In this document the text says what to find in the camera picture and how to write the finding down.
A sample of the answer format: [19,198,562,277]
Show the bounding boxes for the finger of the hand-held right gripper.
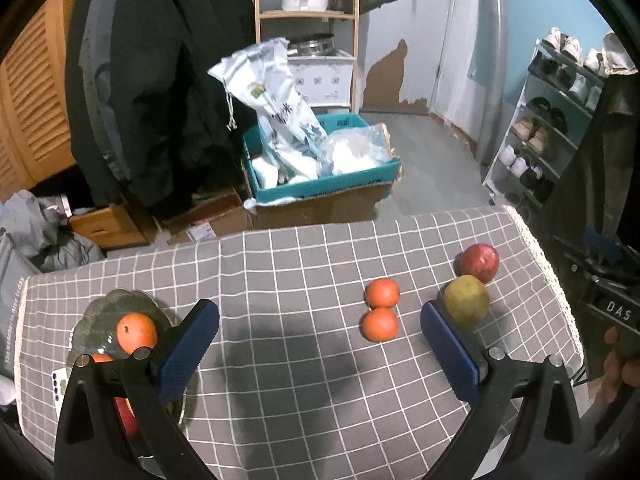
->
[552,227,640,291]

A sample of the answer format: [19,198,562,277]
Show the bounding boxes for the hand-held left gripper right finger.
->
[420,300,583,480]

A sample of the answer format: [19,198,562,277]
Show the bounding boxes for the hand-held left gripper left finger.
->
[54,299,221,480]

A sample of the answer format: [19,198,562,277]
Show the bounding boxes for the yellow pear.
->
[444,275,491,327]

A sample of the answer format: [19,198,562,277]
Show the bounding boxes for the large red apple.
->
[114,396,139,438]

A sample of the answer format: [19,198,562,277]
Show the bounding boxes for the dark glass plate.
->
[67,288,201,428]

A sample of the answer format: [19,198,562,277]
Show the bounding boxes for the small red apple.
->
[459,243,501,284]

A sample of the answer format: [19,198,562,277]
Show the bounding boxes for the person's right hand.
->
[597,326,640,407]

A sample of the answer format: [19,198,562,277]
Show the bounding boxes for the grey checked tablecloth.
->
[14,205,586,480]

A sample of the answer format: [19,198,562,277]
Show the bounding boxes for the white smartphone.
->
[51,367,72,404]

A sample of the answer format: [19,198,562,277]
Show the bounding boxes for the white shoe rack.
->
[482,37,610,209]

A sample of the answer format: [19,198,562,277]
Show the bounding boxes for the rows of shoes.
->
[497,27,638,206]

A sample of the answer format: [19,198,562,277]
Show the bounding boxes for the flat cardboard box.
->
[164,191,254,247]

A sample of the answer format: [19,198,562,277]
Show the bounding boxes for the wooden drawer unit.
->
[67,202,157,252]

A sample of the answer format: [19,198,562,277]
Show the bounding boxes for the grey tote bag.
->
[0,232,32,382]

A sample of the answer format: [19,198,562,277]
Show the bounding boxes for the pile of grey clothes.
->
[0,189,107,274]

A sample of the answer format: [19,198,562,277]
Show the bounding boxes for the large cardboard box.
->
[242,180,397,232]

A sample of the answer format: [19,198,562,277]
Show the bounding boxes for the teal box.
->
[242,112,402,205]

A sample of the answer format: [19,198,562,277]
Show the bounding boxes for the clear plastic bag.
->
[317,124,394,177]

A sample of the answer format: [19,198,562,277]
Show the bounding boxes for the white door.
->
[429,0,497,137]

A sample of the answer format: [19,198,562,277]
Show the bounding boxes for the white printed rice bag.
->
[207,37,329,184]

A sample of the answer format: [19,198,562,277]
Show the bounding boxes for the black hooded jacket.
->
[107,0,261,213]

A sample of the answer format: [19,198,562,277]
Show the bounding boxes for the grey jacket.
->
[64,0,132,196]

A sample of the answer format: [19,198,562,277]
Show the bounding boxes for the wooden louvered wardrobe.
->
[0,0,77,202]

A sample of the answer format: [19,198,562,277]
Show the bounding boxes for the white patterned storage box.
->
[287,50,357,112]

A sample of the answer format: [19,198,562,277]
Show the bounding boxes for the wooden shelf rack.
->
[254,0,362,114]

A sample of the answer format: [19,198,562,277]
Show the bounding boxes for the steel steamer pot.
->
[286,33,335,57]

